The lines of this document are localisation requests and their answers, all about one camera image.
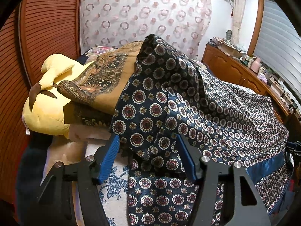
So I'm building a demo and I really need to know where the open cardboard box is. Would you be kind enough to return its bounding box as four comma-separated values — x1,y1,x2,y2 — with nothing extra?
219,43,238,55

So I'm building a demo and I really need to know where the cream folded cloth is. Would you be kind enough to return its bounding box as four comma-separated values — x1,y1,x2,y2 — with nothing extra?
46,122,114,170

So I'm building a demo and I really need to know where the sheer circle patterned curtain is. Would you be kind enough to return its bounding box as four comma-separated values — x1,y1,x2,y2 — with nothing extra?
79,0,212,60

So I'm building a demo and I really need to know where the blue floral bed sheet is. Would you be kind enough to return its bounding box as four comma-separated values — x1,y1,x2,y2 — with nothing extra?
45,141,133,226

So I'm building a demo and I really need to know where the gold brown patterned cloth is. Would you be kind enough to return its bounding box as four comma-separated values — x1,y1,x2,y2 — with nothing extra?
57,41,145,128

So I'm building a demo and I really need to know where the navy patterned satin robe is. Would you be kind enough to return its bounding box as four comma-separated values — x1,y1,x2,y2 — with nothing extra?
110,34,292,226

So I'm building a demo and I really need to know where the yellow plush toy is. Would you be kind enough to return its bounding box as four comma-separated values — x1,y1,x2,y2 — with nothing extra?
22,54,84,140

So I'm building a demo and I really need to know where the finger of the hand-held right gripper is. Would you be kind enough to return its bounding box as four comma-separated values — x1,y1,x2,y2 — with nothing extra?
285,141,301,166

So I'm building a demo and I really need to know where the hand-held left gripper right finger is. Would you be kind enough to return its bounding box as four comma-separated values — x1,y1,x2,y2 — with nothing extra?
176,134,271,226

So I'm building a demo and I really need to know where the long wooden cabinet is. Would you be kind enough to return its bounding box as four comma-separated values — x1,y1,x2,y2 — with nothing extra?
202,42,295,123

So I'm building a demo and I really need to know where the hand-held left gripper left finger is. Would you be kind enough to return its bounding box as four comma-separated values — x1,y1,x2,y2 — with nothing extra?
37,134,121,226

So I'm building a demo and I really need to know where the brown louvered wardrobe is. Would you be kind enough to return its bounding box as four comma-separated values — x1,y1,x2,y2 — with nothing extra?
0,0,83,209

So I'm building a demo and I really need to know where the pink bottle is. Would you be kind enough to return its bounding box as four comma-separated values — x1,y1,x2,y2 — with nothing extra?
250,56,261,73

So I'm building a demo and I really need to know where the grey window blind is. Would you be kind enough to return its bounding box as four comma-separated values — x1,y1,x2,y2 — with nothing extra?
253,0,301,93

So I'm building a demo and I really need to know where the cream lace side curtain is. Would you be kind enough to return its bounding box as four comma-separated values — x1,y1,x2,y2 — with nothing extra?
231,0,246,46

